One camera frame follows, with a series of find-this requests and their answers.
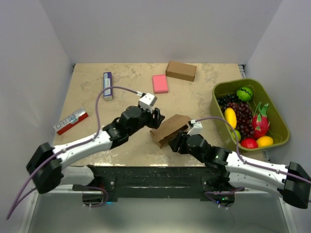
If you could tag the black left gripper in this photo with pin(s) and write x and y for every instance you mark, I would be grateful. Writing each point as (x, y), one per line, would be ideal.
(155, 122)

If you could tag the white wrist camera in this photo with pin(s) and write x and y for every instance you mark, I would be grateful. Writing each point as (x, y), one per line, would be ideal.
(195, 127)
(147, 101)

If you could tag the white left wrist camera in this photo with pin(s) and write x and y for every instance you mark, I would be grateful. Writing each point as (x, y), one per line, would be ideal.
(147, 101)

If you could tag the olive green plastic bin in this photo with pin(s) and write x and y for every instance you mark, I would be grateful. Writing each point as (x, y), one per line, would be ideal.
(278, 129)

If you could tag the green toy lime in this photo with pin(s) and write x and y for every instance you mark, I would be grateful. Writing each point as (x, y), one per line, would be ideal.
(236, 135)

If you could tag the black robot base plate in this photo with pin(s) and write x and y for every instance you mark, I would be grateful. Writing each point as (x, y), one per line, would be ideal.
(158, 182)

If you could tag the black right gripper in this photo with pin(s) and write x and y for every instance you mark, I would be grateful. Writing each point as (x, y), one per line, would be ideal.
(179, 141)

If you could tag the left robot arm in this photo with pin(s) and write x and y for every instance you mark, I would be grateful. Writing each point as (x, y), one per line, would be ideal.
(47, 165)

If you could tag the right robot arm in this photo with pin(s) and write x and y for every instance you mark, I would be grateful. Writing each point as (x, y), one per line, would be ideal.
(290, 182)

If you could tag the closed brown cardboard box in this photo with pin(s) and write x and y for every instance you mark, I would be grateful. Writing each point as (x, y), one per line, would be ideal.
(181, 71)

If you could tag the red purple toy grapes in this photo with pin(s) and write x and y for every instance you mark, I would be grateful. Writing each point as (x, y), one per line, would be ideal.
(244, 116)

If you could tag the dark blue toy grapes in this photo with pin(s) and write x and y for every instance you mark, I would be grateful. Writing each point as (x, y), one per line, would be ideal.
(225, 100)

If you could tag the green toy melon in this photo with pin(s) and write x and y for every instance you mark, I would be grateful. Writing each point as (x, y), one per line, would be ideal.
(244, 93)

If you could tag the pink sticky note pad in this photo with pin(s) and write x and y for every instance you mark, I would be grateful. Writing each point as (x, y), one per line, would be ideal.
(160, 85)

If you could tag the red white toothpaste box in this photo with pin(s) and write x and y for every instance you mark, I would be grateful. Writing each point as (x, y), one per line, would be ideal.
(76, 117)

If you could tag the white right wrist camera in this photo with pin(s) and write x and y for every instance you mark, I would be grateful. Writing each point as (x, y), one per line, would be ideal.
(195, 127)

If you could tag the pink toy dragon fruit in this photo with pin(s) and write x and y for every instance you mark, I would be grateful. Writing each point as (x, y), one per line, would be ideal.
(260, 122)

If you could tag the red toy apple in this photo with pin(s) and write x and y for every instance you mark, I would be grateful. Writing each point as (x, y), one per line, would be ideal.
(249, 143)

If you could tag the orange yellow toy fruit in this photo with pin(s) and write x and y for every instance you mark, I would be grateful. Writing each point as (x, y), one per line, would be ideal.
(264, 141)

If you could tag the purple toothpaste box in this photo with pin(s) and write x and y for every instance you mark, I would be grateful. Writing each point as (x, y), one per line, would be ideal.
(107, 83)

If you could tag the brown cardboard box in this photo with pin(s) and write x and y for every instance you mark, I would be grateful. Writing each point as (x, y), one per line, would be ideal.
(169, 129)
(181, 71)

